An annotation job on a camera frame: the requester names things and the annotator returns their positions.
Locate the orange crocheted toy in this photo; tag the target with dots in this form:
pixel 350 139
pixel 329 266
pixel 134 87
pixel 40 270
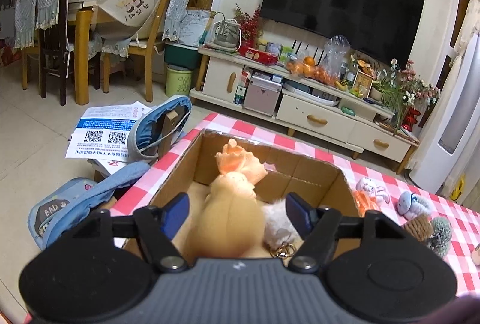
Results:
pixel 240 159

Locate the pink checkered tablecloth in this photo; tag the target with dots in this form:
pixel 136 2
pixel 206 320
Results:
pixel 232 127

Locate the yellow plush toy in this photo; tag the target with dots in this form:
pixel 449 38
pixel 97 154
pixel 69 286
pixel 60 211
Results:
pixel 225 219

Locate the printed paper sheets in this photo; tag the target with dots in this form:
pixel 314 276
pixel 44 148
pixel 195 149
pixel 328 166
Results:
pixel 105 129

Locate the white standing air conditioner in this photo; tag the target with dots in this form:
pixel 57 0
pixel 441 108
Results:
pixel 446 144

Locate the red berry branches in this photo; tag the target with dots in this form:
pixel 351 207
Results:
pixel 249 22

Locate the white rabbit plush toy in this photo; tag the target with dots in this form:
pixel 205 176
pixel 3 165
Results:
pixel 371 189

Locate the gold picture frame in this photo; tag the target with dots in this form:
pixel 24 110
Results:
pixel 363 84

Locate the wooden dining table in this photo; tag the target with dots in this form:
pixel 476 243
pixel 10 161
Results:
pixel 84 46

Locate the hanging paper sheets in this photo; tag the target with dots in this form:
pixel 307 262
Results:
pixel 195 27

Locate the dark wooden chair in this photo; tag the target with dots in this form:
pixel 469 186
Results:
pixel 52 35

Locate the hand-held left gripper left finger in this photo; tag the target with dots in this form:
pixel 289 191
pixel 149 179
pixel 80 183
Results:
pixel 176 215

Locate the blue bag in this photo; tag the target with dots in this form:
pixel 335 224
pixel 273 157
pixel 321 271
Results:
pixel 150 129

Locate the red vase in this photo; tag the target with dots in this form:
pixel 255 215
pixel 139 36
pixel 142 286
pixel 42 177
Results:
pixel 410 118

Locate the green potted plant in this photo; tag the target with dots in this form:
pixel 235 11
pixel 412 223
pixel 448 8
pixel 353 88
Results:
pixel 390 99

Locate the cream television cabinet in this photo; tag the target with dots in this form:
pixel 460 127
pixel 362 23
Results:
pixel 315 119

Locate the pile of oranges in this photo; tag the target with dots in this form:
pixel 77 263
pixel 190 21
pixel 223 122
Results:
pixel 307 71

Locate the beige tote bag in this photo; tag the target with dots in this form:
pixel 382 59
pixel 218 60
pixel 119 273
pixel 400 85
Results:
pixel 127 12

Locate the bunch of bananas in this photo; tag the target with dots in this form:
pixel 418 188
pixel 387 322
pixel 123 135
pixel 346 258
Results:
pixel 341 85

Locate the dark green storage box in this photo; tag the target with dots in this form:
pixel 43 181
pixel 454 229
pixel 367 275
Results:
pixel 182 56

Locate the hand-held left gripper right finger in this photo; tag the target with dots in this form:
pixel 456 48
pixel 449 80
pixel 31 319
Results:
pixel 298 213

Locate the white oval tray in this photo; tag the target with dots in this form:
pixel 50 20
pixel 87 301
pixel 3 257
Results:
pixel 311 94

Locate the small green box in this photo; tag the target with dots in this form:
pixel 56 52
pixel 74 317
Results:
pixel 348 111

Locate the clear plastic bag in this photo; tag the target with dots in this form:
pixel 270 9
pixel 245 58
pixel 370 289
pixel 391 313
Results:
pixel 335 54

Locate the blue printed backpack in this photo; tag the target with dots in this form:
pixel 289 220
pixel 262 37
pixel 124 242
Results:
pixel 75 204

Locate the blue plush toy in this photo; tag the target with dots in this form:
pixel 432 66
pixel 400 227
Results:
pixel 412 204

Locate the pink storage case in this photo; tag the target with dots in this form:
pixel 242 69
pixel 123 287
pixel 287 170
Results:
pixel 262 97

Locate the cardboard box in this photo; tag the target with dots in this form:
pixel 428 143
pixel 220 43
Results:
pixel 210 159

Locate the artificial flower bouquet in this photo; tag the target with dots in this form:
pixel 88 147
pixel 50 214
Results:
pixel 416 84

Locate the light green trash bin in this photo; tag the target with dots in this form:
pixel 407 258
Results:
pixel 179 81

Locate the white fluffy plush toy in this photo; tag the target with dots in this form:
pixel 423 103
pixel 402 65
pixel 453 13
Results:
pixel 277 222

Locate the bright orange knitted toy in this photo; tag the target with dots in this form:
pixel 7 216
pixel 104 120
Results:
pixel 363 204

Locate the wooden chair with lace cover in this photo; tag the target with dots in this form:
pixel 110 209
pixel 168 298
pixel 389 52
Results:
pixel 150 46

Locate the red flat box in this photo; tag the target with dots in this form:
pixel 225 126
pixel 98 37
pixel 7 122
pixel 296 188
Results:
pixel 258 54

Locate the glass kettle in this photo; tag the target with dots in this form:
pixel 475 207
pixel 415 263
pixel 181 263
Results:
pixel 227 33

